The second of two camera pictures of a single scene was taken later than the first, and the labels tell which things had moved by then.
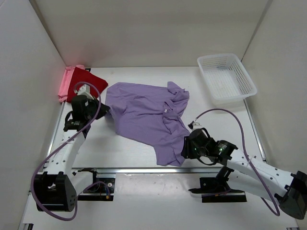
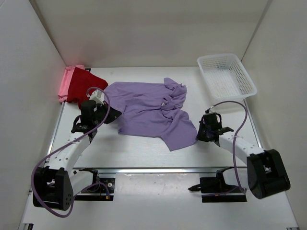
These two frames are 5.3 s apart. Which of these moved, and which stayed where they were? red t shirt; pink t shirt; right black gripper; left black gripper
Moved: left black gripper; right black gripper
Stayed: red t shirt; pink t shirt
